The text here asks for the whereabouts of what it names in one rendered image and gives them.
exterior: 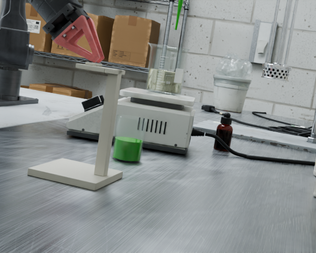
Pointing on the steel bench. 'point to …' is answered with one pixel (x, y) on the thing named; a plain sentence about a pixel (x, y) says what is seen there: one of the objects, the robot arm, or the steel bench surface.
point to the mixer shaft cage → (278, 74)
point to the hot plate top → (187, 101)
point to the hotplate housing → (85, 130)
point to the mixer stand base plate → (261, 136)
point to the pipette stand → (102, 150)
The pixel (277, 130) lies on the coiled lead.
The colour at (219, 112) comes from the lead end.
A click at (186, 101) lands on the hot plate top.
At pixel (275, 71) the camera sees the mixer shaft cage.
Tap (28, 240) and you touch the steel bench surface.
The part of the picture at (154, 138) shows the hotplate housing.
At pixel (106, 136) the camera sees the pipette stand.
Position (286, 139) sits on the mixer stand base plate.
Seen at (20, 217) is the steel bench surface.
